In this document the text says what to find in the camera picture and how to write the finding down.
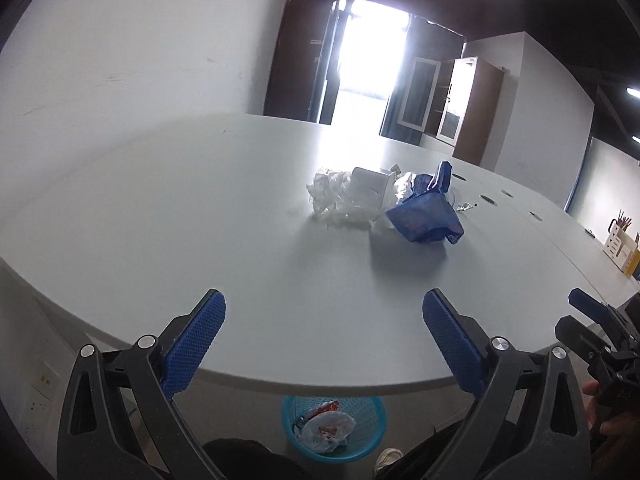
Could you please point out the glass balcony door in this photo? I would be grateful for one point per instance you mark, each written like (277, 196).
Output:
(365, 60)

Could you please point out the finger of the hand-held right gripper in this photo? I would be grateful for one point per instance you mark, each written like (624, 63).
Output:
(585, 302)
(572, 330)

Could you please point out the person's right hand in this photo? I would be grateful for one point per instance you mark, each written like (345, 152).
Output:
(622, 422)

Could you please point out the clear plastic wrapper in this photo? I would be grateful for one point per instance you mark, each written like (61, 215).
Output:
(404, 185)

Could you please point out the dark brown cabinet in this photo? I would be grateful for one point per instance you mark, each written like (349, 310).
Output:
(295, 60)

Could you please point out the clear plastic bag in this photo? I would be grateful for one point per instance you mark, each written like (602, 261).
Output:
(330, 187)

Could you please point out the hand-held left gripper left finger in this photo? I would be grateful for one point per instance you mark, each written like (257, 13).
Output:
(197, 345)

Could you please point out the white pen holder rack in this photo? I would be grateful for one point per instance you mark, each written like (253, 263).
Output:
(620, 247)

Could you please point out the gold foil wrapper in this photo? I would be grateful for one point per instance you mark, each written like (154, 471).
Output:
(465, 206)

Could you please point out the person's right leg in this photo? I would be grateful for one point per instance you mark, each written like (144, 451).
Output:
(440, 455)

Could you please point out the blue plastic basket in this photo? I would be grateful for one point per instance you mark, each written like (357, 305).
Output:
(372, 412)

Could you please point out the person's white right shoe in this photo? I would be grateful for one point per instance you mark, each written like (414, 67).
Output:
(387, 462)

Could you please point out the white plastic bag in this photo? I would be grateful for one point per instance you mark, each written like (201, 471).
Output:
(327, 430)

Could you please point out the ceiling light panel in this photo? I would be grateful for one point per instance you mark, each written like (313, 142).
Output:
(633, 91)

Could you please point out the blue snack bag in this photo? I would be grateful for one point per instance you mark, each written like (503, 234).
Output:
(425, 215)

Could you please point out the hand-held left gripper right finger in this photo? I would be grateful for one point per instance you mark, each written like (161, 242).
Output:
(450, 345)

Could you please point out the person's left leg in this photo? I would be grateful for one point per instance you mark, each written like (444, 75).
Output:
(250, 460)

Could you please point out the red snack bag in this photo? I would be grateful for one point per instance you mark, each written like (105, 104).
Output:
(325, 405)

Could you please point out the person's leg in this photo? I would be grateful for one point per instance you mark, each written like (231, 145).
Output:
(250, 460)
(440, 455)

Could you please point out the brown glass-door cabinet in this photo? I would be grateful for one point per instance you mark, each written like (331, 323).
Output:
(480, 110)

